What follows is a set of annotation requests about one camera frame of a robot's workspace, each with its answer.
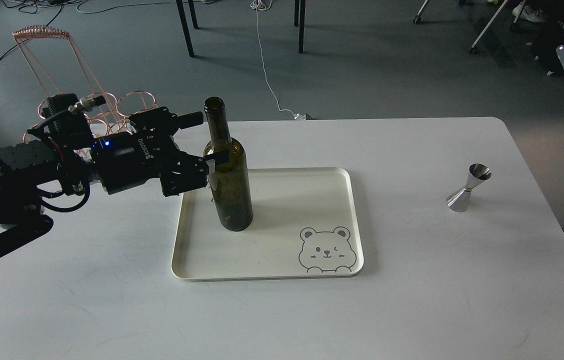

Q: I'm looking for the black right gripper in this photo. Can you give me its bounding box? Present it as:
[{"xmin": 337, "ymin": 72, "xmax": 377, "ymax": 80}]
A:
[{"xmin": 90, "ymin": 107, "xmax": 209, "ymax": 197}]

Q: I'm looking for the black table leg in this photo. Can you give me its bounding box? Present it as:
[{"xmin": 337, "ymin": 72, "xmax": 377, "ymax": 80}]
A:
[
  {"xmin": 176, "ymin": 0, "xmax": 199, "ymax": 59},
  {"xmin": 293, "ymin": 0, "xmax": 307, "ymax": 54}
]

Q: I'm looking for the copper wire wine rack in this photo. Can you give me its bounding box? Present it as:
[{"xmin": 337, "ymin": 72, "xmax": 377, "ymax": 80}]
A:
[{"xmin": 12, "ymin": 25, "xmax": 158, "ymax": 137}]

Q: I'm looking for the cream bear print tray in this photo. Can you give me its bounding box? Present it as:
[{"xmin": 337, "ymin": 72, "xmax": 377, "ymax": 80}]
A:
[{"xmin": 171, "ymin": 167, "xmax": 365, "ymax": 281}]

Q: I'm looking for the black table leg right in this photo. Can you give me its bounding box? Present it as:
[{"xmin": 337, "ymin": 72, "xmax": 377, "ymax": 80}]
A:
[{"xmin": 293, "ymin": 0, "xmax": 307, "ymax": 54}]

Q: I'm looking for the dark green wine bottle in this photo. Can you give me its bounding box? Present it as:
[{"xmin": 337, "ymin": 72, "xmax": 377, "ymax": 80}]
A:
[{"xmin": 203, "ymin": 96, "xmax": 253, "ymax": 231}]

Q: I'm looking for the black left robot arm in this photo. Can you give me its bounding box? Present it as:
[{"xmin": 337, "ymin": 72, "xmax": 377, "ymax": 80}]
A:
[{"xmin": 0, "ymin": 107, "xmax": 229, "ymax": 258}]

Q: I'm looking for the silver steel jigger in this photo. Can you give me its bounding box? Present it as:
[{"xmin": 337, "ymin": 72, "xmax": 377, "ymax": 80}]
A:
[{"xmin": 445, "ymin": 162, "xmax": 492, "ymax": 213}]

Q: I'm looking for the black table leg left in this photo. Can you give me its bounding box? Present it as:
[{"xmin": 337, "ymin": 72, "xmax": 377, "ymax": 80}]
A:
[{"xmin": 176, "ymin": 0, "xmax": 199, "ymax": 59}]

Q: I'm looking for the white floor cable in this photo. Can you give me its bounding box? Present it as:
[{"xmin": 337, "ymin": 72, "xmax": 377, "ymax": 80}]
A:
[{"xmin": 250, "ymin": 0, "xmax": 308, "ymax": 121}]

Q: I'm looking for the white chair leg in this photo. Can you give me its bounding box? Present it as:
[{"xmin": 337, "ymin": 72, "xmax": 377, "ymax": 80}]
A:
[{"xmin": 468, "ymin": 0, "xmax": 509, "ymax": 55}]

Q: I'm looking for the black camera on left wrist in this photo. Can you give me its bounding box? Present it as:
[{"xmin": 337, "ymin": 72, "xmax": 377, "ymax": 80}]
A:
[{"xmin": 42, "ymin": 93, "xmax": 95, "ymax": 150}]

